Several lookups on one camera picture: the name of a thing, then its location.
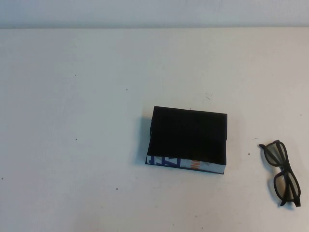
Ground black framed glasses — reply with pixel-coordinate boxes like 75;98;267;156
258;140;302;208

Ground black printed glasses case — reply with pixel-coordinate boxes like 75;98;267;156
146;105;229;175

